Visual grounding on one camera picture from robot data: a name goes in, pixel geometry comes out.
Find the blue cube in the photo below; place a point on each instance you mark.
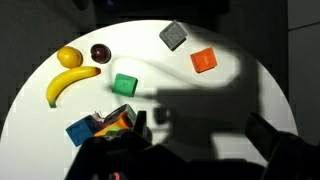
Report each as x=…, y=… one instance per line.
x=80, y=130

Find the orange stack block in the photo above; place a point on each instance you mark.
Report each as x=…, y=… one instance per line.
x=115, y=125

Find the dark red plum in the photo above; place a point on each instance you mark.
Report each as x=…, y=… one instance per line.
x=100, y=53

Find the grey cube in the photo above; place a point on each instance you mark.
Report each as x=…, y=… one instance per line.
x=172, y=34

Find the green cube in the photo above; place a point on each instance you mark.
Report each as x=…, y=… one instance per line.
x=124, y=85

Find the yellow banana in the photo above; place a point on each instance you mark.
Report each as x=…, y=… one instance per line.
x=66, y=83

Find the orange red cube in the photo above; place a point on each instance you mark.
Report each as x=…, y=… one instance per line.
x=203, y=60

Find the yellow lemon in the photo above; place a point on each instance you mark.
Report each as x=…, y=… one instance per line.
x=69, y=56

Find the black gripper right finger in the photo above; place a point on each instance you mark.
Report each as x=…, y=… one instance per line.
x=261, y=133

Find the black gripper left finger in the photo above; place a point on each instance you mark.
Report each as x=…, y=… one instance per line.
x=141, y=121

